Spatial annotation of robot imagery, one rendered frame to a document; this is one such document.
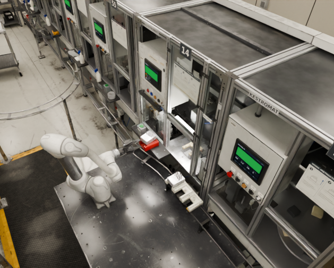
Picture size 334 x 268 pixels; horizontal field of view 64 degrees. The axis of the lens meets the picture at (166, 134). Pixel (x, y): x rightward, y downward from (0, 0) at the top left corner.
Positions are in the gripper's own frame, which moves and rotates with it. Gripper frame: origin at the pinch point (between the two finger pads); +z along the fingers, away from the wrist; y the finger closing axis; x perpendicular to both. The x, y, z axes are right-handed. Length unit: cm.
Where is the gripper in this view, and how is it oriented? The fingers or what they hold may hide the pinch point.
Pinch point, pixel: (137, 143)
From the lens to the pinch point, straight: 258.1
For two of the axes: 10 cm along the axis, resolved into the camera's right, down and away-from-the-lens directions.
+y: 0.3, -7.2, -6.9
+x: -5.6, -5.8, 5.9
